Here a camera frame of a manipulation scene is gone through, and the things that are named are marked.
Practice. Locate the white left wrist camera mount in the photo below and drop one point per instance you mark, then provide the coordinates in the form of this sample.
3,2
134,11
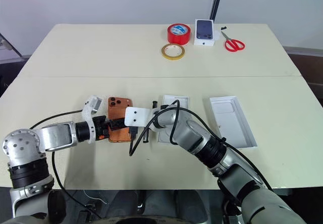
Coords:
88,110

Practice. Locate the dark brown cabinet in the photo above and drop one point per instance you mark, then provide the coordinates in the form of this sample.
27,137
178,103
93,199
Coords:
308,67

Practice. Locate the red tape roll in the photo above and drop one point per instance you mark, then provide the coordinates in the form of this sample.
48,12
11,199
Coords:
178,38

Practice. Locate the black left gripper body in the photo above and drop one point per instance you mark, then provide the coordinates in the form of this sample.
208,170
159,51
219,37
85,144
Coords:
102,128

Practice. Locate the grey metal frame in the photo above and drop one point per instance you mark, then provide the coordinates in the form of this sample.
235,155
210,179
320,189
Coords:
7,45

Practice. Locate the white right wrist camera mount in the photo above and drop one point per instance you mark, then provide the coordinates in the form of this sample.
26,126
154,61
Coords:
141,115

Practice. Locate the dark grey rounded shape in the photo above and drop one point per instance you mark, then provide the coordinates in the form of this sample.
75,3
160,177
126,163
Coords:
128,202

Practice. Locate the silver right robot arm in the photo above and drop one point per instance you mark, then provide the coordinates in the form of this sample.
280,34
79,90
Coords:
191,135

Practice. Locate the small black clip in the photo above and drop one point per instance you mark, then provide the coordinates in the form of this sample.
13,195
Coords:
223,28

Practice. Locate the yellow tape roll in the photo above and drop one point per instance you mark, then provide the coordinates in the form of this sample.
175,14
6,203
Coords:
166,55

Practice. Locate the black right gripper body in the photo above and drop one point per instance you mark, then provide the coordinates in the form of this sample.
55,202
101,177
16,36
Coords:
154,106

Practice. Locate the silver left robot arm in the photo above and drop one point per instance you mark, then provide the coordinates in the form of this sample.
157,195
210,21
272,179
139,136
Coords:
55,133

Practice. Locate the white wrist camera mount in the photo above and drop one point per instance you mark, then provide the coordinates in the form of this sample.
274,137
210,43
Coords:
88,110
141,115

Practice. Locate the orange smartphone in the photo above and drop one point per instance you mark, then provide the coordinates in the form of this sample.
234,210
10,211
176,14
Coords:
118,104

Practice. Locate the white phone box lid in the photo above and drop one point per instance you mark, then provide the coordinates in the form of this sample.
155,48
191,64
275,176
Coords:
230,121

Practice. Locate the black rounded shape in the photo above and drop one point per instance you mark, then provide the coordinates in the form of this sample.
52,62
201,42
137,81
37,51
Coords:
57,205

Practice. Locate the black vertical rail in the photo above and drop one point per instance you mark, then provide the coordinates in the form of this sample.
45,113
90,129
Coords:
215,2

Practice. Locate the white box with purple phone print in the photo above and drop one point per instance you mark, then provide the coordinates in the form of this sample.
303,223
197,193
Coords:
204,31

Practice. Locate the white phone box base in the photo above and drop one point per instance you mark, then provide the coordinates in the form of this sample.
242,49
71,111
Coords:
181,100

